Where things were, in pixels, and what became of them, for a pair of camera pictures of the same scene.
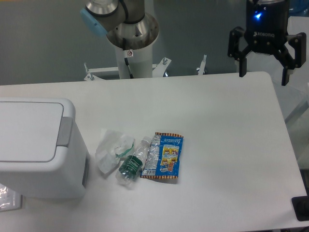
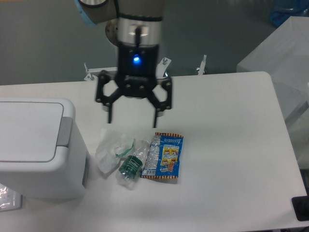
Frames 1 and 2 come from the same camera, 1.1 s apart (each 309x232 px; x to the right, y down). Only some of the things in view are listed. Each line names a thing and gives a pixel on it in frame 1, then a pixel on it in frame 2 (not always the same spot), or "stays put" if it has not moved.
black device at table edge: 301,204 stays put
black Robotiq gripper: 266,33 -> 137,76
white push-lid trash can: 43,154 stays put
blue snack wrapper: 163,158 stays put
